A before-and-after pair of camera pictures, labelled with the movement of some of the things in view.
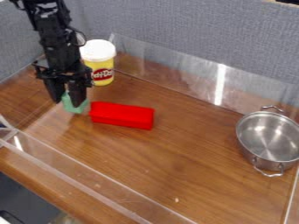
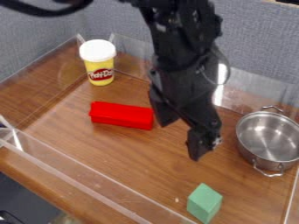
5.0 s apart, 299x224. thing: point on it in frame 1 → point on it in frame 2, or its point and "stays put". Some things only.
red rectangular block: [119, 115] stays put
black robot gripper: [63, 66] → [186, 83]
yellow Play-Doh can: [98, 55] stays put
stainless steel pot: [267, 136] stays put
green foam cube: [69, 104] → [205, 203]
